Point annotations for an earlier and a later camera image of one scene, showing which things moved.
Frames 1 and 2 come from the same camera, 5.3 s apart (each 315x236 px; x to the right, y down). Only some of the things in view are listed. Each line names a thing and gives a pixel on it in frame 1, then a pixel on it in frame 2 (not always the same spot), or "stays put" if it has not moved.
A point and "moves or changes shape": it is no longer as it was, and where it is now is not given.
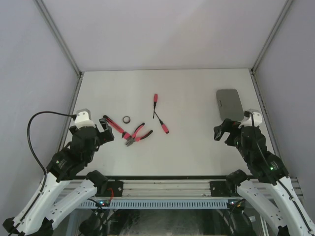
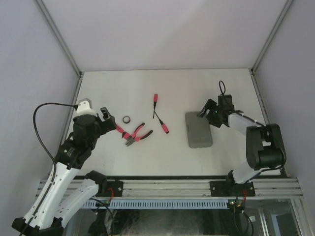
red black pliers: (135, 139) stays put
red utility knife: (115, 126) stays put
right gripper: (228, 123) to (210, 104)
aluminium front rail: (154, 188) stays put
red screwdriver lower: (164, 127) stays put
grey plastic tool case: (230, 104) moves or changes shape
